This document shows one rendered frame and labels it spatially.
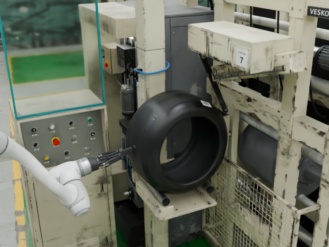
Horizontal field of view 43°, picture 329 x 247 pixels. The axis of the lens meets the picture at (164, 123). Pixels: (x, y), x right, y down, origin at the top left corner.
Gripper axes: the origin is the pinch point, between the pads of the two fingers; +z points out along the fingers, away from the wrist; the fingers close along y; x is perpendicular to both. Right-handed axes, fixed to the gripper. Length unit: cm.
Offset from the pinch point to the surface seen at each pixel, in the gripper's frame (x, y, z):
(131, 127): -9.1, 6.9, 7.4
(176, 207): 42.1, -5.9, 20.9
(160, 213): 36.7, -12.3, 8.5
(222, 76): -22, 6, 66
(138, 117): -14.2, 5.7, 12.0
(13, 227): 109, 136, -76
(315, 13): -58, -41, 89
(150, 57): -38, 25, 32
